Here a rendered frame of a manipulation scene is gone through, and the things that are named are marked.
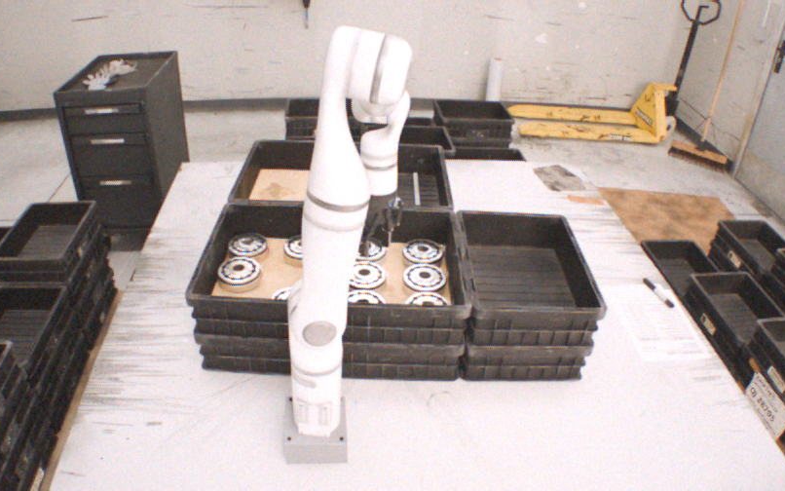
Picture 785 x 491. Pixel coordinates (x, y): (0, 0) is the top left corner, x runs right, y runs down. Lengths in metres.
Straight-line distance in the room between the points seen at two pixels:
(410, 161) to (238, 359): 0.88
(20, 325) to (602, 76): 4.54
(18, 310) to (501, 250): 1.70
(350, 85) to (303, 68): 3.92
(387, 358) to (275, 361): 0.25
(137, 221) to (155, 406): 1.76
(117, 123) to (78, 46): 2.29
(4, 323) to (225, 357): 1.15
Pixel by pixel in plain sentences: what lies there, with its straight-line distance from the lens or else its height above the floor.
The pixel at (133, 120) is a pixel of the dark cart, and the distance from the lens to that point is 2.74.
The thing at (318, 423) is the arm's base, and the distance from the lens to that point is 1.12.
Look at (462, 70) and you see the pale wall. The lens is 4.76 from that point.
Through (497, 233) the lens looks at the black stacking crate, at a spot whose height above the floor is 0.87.
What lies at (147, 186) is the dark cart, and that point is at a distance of 2.87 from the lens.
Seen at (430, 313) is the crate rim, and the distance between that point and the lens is 1.18.
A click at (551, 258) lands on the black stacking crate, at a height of 0.83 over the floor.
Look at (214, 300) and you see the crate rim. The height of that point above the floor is 0.93.
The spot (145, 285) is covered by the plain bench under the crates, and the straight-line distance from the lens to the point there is 1.68.
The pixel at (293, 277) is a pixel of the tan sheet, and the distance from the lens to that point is 1.42.
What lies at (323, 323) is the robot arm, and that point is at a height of 1.08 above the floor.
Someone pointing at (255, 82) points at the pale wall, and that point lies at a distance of 4.71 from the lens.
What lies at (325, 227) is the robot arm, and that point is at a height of 1.25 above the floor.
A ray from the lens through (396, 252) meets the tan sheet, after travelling 1.50.
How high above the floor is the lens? 1.69
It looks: 34 degrees down
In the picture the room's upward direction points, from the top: 3 degrees clockwise
